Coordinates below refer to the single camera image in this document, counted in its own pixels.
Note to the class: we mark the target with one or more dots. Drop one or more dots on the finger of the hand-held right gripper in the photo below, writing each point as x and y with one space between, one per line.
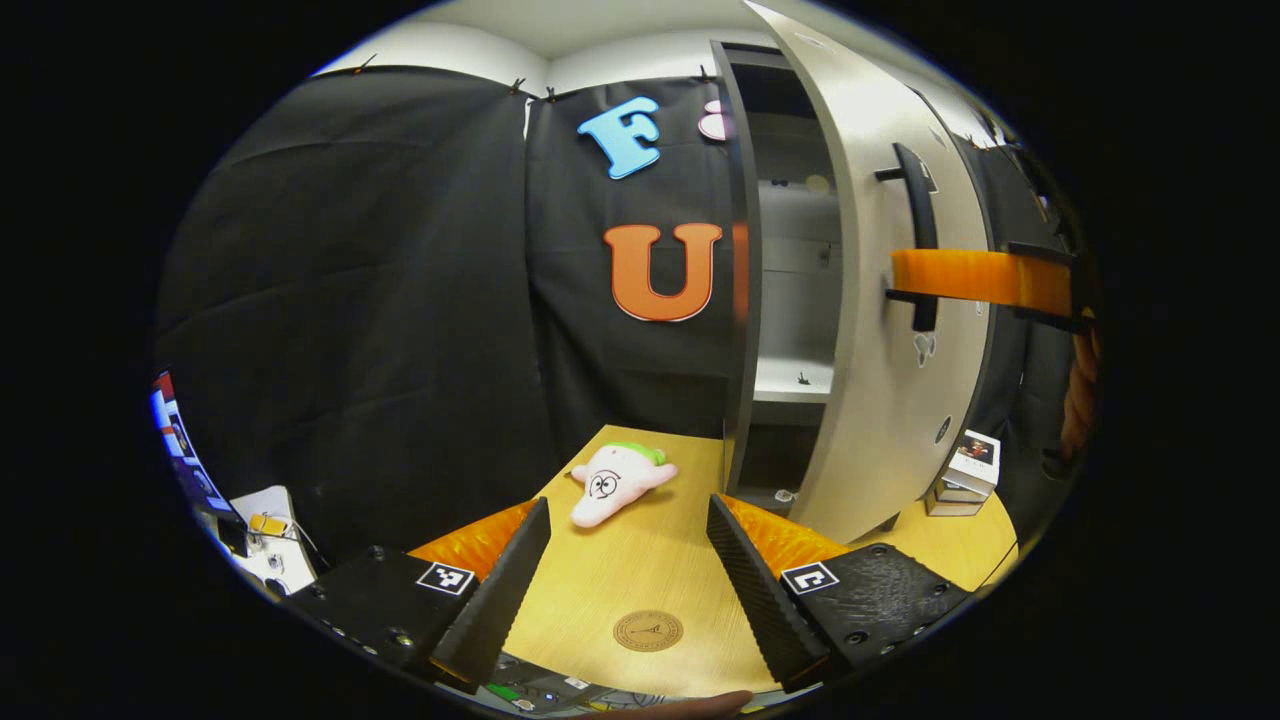
960 278
1082 390

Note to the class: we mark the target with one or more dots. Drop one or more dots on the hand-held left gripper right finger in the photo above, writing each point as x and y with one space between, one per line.
765 600

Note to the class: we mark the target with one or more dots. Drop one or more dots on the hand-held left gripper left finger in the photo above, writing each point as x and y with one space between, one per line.
495 600

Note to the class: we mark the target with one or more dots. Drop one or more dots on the round brown coaster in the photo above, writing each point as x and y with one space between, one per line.
648 631

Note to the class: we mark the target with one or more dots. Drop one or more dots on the silver cabinet door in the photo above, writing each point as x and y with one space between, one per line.
880 420

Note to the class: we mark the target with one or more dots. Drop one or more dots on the black electronics box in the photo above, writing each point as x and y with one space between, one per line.
540 690

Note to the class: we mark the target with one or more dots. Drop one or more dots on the white cover book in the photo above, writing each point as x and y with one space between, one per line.
975 465

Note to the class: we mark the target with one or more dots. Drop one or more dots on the pink plush toy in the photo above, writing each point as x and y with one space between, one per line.
610 485

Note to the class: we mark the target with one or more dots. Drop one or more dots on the grey book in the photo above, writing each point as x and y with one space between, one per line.
950 508
955 492

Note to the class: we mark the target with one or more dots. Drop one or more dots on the white side desk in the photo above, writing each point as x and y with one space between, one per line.
275 560

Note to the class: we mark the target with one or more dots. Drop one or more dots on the black backdrop cloth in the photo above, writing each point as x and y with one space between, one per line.
400 300

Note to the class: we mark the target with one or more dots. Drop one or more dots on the colourful computer screen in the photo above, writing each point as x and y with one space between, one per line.
175 430

